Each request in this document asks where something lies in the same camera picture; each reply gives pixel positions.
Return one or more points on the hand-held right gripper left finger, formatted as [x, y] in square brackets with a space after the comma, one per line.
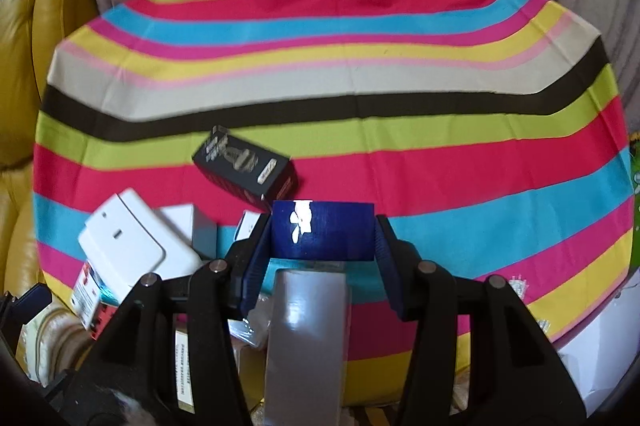
[255, 268]

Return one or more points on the glossy dark blue box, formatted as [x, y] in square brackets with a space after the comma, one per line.
[335, 231]

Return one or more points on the white cube box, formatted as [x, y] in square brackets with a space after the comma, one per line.
[200, 231]

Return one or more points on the small white box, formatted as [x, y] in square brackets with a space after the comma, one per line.
[247, 226]

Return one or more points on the yellow leather sofa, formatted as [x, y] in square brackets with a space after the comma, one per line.
[30, 55]

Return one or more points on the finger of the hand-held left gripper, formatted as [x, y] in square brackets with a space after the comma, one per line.
[32, 301]

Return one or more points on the glossy grey box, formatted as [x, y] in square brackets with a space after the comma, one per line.
[307, 346]

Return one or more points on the tan box with white label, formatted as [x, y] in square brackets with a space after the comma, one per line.
[248, 371]

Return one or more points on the white plastic adapter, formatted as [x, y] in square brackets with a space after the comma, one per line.
[135, 246]

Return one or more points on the black box with product picture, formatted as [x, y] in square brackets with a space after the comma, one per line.
[240, 165]

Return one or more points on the white medicine box red print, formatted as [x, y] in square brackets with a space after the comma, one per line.
[87, 296]

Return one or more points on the colourful striped cloth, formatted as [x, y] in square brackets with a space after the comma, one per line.
[350, 105]

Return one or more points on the green printed package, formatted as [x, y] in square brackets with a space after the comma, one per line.
[635, 186]

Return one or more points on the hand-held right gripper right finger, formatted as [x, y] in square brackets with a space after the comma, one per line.
[391, 268]

